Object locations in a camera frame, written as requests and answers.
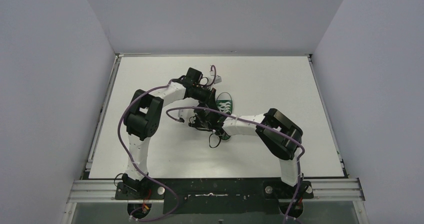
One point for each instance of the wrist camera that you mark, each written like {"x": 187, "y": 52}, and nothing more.
{"x": 217, "y": 79}
{"x": 187, "y": 115}

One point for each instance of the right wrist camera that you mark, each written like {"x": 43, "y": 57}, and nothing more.
{"x": 187, "y": 115}

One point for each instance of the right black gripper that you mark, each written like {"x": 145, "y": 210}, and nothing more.
{"x": 203, "y": 120}

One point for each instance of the aluminium front rail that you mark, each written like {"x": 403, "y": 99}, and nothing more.
{"x": 103, "y": 191}

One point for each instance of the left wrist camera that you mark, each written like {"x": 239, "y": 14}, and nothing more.
{"x": 217, "y": 79}

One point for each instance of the green canvas sneaker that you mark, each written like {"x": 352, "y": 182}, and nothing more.
{"x": 224, "y": 103}

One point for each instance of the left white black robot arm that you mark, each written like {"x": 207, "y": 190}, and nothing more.
{"x": 141, "y": 119}

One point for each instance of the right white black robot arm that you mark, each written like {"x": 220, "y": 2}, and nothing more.
{"x": 279, "y": 134}

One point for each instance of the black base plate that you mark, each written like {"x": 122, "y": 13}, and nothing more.
{"x": 268, "y": 195}

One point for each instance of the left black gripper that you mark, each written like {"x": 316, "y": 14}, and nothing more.
{"x": 210, "y": 97}

